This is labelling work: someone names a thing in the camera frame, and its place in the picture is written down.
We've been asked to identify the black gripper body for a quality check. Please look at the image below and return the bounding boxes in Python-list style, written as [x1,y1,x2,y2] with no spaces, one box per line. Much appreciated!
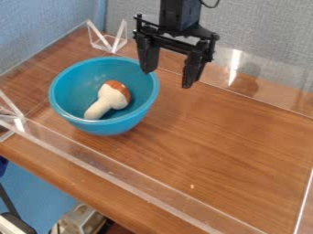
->
[134,14,221,62]

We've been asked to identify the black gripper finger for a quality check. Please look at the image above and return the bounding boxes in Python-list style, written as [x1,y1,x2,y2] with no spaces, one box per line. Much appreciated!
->
[137,33,161,74]
[183,50,207,89]

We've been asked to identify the toy mushroom brown cap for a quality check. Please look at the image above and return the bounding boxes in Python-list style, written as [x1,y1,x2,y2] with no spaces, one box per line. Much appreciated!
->
[84,80,133,121]

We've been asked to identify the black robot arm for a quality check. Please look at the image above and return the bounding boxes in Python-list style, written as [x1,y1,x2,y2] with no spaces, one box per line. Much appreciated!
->
[134,0,221,89]

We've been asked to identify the blue plastic bowl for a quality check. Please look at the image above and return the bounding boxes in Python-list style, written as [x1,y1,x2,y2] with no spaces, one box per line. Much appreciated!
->
[50,57,161,136]

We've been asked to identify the clear acrylic back barrier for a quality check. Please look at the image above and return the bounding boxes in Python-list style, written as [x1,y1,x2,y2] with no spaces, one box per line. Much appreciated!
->
[118,36,313,118]

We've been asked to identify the clear acrylic barrier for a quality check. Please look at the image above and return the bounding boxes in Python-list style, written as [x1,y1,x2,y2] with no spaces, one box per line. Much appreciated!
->
[0,118,267,234]
[294,176,313,234]
[118,36,313,118]

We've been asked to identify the clear acrylic front barrier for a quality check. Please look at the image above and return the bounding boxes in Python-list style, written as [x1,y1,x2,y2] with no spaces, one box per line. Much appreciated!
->
[0,118,267,234]

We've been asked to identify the clear acrylic right barrier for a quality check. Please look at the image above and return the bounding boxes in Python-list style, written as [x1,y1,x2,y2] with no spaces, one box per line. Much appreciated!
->
[294,176,313,234]

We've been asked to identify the white power strip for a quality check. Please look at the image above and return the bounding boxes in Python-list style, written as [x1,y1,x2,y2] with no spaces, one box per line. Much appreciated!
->
[50,203,108,234]

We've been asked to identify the black stand leg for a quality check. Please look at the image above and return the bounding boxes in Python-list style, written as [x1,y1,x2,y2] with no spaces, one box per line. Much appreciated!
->
[0,183,38,234]

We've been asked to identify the clear acrylic corner bracket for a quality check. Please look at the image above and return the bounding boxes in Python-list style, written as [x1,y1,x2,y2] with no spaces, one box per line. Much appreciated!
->
[86,19,129,54]

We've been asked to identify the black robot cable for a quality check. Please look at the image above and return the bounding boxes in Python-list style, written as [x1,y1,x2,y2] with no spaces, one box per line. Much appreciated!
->
[199,0,223,9]

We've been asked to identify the clear acrylic left bracket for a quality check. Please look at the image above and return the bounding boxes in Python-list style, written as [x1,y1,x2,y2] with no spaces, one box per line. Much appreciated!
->
[0,91,27,143]

